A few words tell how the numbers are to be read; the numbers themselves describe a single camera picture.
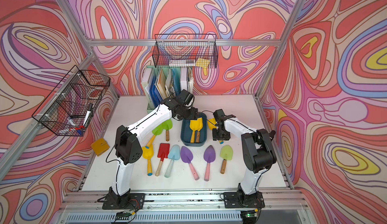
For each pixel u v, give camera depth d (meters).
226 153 0.90
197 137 0.94
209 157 0.88
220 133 0.80
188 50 0.96
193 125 1.01
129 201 0.72
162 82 0.95
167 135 0.96
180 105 0.68
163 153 0.89
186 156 0.88
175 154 0.88
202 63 0.91
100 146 0.93
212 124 0.77
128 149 0.51
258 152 0.49
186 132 0.98
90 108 0.69
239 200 0.66
